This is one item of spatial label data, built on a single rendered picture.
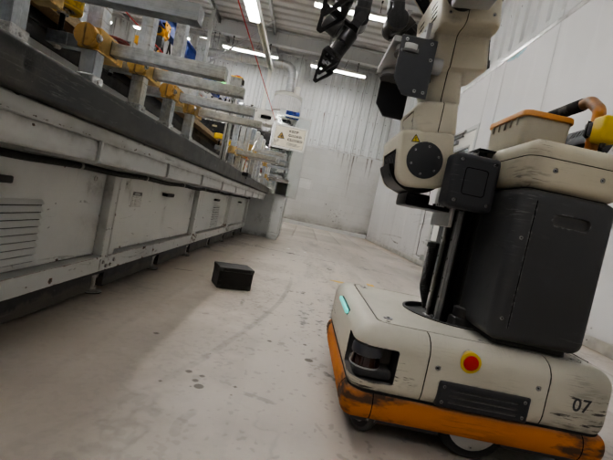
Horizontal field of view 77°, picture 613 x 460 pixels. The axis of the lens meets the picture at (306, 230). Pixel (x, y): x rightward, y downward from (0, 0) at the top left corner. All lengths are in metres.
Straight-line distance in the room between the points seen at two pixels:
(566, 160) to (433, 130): 0.33
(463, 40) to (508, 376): 0.92
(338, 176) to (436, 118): 10.73
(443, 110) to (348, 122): 10.98
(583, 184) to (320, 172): 10.89
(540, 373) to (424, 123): 0.71
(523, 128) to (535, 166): 0.22
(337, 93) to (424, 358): 11.56
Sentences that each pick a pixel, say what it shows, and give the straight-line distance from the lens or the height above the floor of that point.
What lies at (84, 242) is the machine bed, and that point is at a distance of 1.70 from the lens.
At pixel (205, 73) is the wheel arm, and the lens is 1.04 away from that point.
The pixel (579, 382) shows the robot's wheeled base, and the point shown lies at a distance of 1.20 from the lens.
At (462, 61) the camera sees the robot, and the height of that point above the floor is 1.03.
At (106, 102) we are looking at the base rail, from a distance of 1.09.
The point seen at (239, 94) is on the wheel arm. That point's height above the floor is 0.82.
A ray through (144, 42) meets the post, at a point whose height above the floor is 0.90.
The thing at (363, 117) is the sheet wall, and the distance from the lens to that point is 12.26.
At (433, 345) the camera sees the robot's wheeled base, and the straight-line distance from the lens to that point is 1.02.
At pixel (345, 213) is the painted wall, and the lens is 11.86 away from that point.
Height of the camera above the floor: 0.52
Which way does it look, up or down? 3 degrees down
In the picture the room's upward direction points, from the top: 12 degrees clockwise
